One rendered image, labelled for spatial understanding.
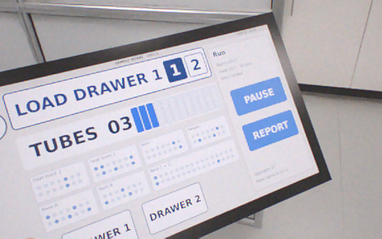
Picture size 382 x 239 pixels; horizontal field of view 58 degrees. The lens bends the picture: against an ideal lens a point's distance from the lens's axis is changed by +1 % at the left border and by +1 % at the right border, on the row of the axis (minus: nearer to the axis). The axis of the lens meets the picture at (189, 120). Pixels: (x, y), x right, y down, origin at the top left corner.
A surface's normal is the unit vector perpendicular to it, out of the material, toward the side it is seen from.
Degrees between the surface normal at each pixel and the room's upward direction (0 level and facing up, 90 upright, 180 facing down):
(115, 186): 50
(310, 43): 90
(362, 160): 0
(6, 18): 90
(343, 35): 90
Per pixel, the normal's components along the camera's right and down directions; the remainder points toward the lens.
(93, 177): 0.29, -0.15
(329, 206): -0.06, -0.82
